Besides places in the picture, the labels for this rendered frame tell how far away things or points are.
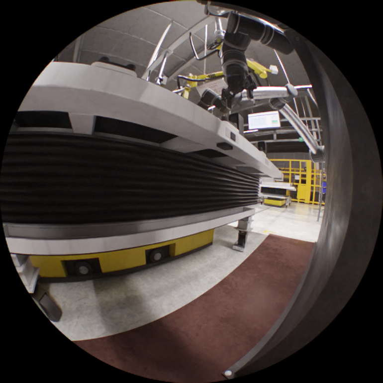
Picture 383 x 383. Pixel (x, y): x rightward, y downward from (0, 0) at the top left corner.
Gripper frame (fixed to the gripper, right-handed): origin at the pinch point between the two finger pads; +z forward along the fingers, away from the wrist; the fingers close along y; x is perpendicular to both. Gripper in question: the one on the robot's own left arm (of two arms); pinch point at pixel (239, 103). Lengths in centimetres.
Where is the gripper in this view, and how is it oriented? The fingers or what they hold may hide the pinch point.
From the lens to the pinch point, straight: 48.5
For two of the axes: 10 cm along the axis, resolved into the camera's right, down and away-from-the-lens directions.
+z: -0.8, 10.0, 0.5
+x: 8.3, 0.3, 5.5
